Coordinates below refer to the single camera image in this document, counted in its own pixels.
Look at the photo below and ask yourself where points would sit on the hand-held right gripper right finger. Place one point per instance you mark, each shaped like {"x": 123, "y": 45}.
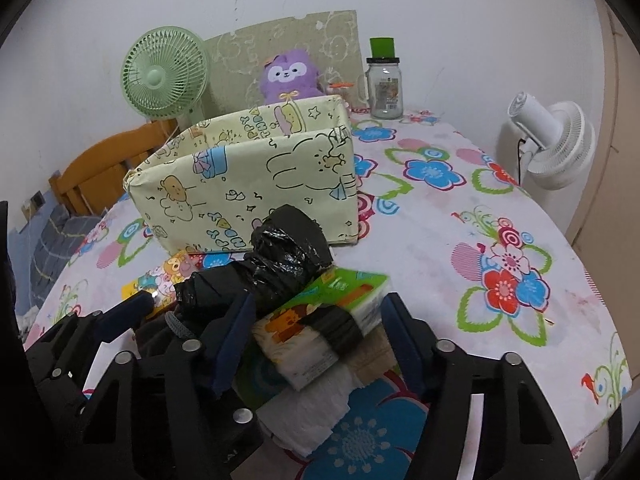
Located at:
{"x": 402, "y": 345}

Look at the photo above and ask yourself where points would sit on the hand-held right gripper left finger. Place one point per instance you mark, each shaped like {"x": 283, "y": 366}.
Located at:
{"x": 235, "y": 345}

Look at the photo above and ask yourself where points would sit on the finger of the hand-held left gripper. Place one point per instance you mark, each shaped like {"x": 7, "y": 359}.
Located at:
{"x": 125, "y": 310}

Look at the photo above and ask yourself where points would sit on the yellow cartoon tissue pack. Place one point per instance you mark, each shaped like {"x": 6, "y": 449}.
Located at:
{"x": 155, "y": 277}

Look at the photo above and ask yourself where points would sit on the green tissue pack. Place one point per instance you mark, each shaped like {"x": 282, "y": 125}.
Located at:
{"x": 345, "y": 285}

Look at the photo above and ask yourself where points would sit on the black plastic bag roll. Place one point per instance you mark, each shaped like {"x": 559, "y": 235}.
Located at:
{"x": 285, "y": 255}

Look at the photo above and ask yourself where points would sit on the cartoon paper box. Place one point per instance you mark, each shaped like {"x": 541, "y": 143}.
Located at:
{"x": 280, "y": 170}

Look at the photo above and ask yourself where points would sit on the white paper tissue stack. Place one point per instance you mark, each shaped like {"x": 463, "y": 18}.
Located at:
{"x": 300, "y": 410}

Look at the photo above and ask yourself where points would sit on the plaid grey pillow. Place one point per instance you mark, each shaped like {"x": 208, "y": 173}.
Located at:
{"x": 55, "y": 245}

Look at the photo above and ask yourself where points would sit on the floral tablecloth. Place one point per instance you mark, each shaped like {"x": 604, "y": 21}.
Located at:
{"x": 440, "y": 220}

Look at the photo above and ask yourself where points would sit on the green desk fan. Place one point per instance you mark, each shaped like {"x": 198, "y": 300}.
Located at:
{"x": 152, "y": 77}

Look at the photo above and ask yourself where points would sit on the glass jar mug green lid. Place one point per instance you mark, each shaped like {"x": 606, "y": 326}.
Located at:
{"x": 385, "y": 90}

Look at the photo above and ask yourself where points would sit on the white desk fan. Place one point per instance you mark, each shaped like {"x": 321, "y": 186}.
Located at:
{"x": 565, "y": 145}

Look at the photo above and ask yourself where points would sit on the beige wooden panel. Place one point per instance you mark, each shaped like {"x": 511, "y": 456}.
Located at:
{"x": 615, "y": 185}

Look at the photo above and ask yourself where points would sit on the purple plush toy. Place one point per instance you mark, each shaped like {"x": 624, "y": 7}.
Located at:
{"x": 290, "y": 72}

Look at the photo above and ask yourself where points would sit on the grey-green patterned board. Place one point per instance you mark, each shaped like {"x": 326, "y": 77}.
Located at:
{"x": 310, "y": 35}

